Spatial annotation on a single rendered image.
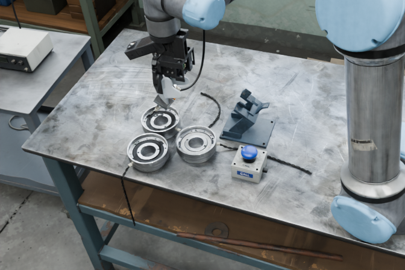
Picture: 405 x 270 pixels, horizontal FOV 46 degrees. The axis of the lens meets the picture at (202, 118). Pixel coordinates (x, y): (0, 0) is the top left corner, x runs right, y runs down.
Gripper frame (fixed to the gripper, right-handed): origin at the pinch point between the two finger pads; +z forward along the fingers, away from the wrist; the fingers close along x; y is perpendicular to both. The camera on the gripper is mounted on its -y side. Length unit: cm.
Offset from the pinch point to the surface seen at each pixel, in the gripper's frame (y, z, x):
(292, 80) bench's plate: 26.4, 13.2, 29.7
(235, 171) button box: 21.3, 10.6, -10.6
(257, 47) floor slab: -17, 93, 150
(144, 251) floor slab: -24, 93, 3
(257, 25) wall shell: -19, 81, 156
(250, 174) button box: 25.0, 10.3, -10.7
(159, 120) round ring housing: -4.7, 11.9, 1.6
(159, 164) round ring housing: 2.4, 10.7, -13.8
